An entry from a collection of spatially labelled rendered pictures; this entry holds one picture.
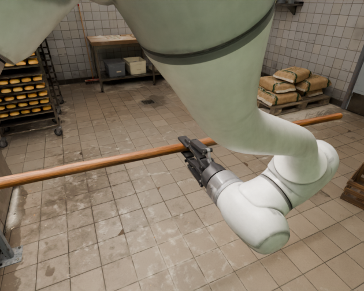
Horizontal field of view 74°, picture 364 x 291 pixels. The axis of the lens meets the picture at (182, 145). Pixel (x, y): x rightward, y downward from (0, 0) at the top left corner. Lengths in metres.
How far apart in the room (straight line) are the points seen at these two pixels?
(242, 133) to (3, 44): 0.21
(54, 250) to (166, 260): 0.82
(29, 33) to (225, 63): 0.15
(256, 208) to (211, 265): 1.34
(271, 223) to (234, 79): 0.38
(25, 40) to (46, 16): 0.02
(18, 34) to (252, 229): 0.47
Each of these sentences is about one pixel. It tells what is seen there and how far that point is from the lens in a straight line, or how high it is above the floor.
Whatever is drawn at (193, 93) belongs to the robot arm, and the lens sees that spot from 0.19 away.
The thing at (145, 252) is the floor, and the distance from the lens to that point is 1.91.
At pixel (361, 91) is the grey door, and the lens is 4.62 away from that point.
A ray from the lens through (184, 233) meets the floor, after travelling 1.99.
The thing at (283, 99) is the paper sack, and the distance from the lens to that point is 4.04.
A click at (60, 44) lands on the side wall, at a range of 5.61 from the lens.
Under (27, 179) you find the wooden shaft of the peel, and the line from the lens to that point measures 0.73.
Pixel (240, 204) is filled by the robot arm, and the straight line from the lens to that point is 0.54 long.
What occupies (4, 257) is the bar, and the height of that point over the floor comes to 0.01.
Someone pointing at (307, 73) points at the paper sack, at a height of 0.54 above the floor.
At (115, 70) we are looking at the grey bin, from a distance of 5.08.
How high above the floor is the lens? 1.55
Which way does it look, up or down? 31 degrees down
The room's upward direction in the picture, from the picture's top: straight up
